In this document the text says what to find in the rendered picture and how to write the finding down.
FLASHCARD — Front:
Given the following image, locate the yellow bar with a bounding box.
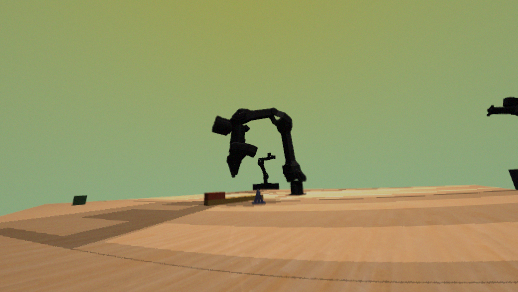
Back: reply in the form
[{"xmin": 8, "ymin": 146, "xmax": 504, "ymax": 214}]
[{"xmin": 204, "ymin": 192, "xmax": 256, "ymax": 206}]

